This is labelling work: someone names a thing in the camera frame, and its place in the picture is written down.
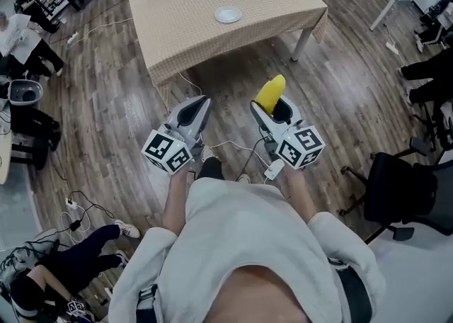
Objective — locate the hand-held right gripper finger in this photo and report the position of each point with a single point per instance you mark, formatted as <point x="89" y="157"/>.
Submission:
<point x="262" y="119"/>
<point x="295" y="114"/>

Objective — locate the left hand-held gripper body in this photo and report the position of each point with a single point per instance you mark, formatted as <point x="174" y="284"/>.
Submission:
<point x="163" y="148"/>

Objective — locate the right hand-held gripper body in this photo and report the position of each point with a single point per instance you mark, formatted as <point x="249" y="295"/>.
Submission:
<point x="301" y="146"/>

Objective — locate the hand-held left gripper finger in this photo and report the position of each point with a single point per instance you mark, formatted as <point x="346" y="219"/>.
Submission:
<point x="204" y="116"/>
<point x="182" y="106"/>

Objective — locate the yellow corn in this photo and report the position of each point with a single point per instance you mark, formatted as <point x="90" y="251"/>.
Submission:
<point x="270" y="93"/>

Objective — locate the white round plate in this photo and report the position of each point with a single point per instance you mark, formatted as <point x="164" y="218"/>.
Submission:
<point x="228" y="15"/>

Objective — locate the person's right forearm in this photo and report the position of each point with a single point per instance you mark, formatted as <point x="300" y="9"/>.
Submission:
<point x="299" y="194"/>

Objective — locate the person's left forearm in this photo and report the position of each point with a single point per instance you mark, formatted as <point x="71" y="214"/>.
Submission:
<point x="175" y="201"/>

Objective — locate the white power strip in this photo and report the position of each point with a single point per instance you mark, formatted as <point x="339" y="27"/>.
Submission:
<point x="392" y="47"/>
<point x="274" y="169"/>
<point x="70" y="203"/>
<point x="72" y="40"/>

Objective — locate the person's left white shoe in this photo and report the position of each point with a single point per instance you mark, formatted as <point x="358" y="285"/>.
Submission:
<point x="208" y="153"/>

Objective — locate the person's white shoe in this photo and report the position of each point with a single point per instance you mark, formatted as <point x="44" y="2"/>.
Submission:
<point x="208" y="153"/>
<point x="243" y="179"/>

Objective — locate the person's black trousers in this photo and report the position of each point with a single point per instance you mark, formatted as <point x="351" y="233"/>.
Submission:
<point x="209" y="169"/>

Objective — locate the person's right white shoe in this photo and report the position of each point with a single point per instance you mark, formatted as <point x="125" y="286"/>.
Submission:
<point x="243" y="179"/>

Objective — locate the black office chair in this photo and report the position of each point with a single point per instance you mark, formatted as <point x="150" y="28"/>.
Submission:
<point x="396" y="194"/>

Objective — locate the black power adapter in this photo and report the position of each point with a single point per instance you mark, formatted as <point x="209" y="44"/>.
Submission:
<point x="75" y="226"/>

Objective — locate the grey plastic bucket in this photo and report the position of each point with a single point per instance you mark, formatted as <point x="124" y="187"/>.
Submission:
<point x="24" y="93"/>

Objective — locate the round white table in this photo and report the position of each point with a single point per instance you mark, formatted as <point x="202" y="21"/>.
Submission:
<point x="4" y="144"/>

